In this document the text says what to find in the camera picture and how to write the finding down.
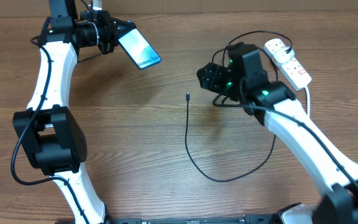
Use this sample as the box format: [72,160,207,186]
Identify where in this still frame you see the blue Samsung Galaxy smartphone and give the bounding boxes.
[118,29,162,70]

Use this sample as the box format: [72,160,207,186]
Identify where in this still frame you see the black USB charging cable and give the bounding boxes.
[184,30,293,184]

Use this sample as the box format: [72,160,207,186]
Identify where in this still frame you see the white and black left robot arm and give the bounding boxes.
[12,1,137,223]

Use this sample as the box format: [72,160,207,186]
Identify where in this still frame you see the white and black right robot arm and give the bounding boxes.
[196,42,358,224]

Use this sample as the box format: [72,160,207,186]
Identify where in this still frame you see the white charger plug adapter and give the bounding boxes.
[273,47,295,64]

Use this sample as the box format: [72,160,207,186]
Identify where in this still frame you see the white power strip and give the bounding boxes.
[264,39,312,91]

